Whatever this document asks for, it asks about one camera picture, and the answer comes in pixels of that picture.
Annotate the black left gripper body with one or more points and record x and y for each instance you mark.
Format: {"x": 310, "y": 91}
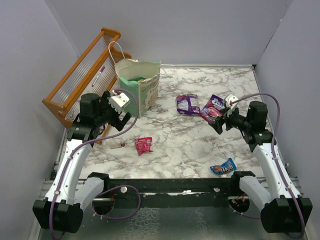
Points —
{"x": 109, "y": 114}

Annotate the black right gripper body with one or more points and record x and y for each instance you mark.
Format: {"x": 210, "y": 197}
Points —
{"x": 235, "y": 120}

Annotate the green Fox's bag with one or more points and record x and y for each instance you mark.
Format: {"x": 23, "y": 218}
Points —
{"x": 137, "y": 79}

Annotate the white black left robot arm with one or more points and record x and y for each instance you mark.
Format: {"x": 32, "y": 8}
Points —
{"x": 63, "y": 206}

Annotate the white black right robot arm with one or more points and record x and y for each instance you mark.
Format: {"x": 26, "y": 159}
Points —
{"x": 282, "y": 207}

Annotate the purple Fox's candy bag right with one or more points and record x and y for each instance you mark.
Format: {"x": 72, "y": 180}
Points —
{"x": 211, "y": 111}

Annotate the purple fox's candy bag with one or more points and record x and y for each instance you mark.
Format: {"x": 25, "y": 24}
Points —
{"x": 211, "y": 111}
{"x": 188, "y": 104}

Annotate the purple Fox's candy bag left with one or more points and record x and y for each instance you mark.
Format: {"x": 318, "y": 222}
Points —
{"x": 188, "y": 104}

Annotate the green paper gift bag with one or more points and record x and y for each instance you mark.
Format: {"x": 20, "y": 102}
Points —
{"x": 145, "y": 92}

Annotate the small beige eraser block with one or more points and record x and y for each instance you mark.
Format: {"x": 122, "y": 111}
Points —
{"x": 115, "y": 146}

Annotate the blue M&M's packet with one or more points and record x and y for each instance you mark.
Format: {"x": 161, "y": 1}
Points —
{"x": 225, "y": 168}

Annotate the wooden rack with clear slats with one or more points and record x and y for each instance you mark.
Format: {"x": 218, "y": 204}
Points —
{"x": 63, "y": 101}

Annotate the pink red snack packet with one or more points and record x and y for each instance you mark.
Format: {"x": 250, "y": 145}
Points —
{"x": 143, "y": 145}

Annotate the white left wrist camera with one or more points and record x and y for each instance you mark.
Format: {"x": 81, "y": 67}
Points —
{"x": 119, "y": 102}

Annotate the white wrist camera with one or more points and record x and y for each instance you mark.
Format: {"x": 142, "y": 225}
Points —
{"x": 230, "y": 101}
{"x": 119, "y": 102}

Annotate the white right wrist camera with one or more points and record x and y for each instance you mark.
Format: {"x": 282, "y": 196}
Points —
{"x": 230, "y": 101}

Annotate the black front mounting rail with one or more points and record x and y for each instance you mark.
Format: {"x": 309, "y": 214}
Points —
{"x": 167, "y": 192}

